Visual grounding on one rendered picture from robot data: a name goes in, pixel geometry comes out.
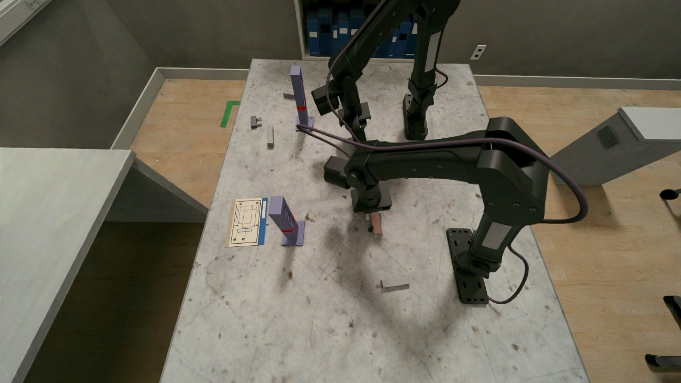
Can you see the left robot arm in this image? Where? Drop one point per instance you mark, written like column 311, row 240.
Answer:
column 513, row 187

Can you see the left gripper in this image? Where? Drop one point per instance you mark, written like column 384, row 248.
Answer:
column 381, row 202

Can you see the long pink bar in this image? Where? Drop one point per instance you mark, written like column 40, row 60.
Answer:
column 376, row 226

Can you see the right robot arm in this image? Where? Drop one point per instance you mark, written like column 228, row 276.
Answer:
column 387, row 17

